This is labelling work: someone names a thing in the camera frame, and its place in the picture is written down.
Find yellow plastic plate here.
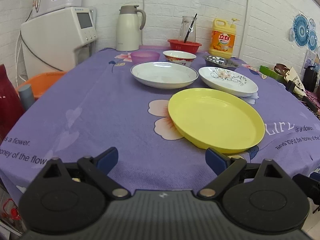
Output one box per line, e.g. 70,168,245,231
168,88,265,154

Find white floral plate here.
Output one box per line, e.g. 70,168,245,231
198,67,258,98

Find stainless steel bowl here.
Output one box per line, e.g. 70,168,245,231
203,55,239,69

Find white red ceramic bowl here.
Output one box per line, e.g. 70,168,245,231
163,50,196,67

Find purple plastic bowl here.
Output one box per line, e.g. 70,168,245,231
131,50,160,64

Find purple floral tablecloth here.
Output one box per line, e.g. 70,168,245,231
1,48,319,202

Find orange plastic basin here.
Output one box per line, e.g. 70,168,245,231
15,72,67,100

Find grey cylinder bottle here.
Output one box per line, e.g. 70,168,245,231
18,84,35,111

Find dark red container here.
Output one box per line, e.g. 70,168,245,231
0,64,24,142

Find green box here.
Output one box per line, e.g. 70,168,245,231
259,66,284,82

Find beige tote bag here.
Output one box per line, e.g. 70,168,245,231
274,63,306,98

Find yellow detergent bottle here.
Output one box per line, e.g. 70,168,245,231
209,18,239,59

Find white water dispenser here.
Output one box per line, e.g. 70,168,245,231
21,7,98,78

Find red plastic basket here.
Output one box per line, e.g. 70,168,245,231
168,39,202,54

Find white thermos jug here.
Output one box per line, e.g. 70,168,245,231
116,5,146,51

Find glass pitcher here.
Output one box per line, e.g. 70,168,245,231
178,15,197,42

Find blue paper fan decoration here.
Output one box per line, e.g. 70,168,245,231
289,14,318,51

